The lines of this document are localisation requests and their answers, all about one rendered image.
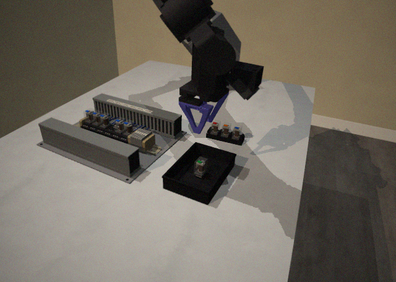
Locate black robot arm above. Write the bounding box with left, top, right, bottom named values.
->
left=153, top=0, right=264, bottom=100

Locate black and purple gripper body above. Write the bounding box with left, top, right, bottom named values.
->
left=179, top=56, right=229, bottom=106

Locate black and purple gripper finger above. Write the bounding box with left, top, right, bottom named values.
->
left=207, top=92, right=229, bottom=122
left=179, top=101, right=213, bottom=134

